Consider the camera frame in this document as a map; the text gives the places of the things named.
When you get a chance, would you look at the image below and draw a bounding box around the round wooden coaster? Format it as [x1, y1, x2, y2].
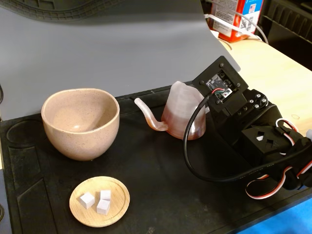
[69, 176, 131, 228]

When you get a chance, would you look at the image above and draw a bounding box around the red and white carton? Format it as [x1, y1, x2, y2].
[210, 0, 265, 44]

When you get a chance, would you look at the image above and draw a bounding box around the blue tape strip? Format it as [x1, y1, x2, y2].
[240, 201, 312, 234]

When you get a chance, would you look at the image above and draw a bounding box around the translucent pink printed kettle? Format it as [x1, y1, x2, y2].
[134, 80, 213, 141]

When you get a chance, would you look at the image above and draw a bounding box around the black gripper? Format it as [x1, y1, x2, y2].
[210, 89, 284, 152]

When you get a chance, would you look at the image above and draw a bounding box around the white flat strap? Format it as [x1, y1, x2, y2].
[204, 14, 263, 41]

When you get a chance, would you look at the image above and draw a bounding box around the black plastic crate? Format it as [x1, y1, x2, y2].
[255, 0, 312, 71]

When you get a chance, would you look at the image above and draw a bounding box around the grey round cable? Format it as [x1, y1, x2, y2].
[234, 9, 269, 44]

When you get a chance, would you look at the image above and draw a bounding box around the dark grey gridded mat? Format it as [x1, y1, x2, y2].
[0, 0, 127, 24]

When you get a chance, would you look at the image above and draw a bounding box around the red white black servo wire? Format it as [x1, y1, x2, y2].
[245, 159, 312, 200]
[275, 118, 302, 156]

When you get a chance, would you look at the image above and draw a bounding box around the plain grey sheet mat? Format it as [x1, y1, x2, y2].
[0, 0, 241, 122]

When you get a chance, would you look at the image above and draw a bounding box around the beige speckled ceramic cup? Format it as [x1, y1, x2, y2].
[40, 88, 120, 162]

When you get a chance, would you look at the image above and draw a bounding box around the small white cube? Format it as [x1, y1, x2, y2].
[96, 199, 111, 216]
[77, 192, 96, 210]
[99, 189, 112, 202]

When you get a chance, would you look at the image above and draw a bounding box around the black silicone work mat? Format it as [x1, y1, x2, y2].
[0, 75, 312, 234]

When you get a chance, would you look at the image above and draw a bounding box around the black camera cable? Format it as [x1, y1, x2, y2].
[183, 94, 312, 183]

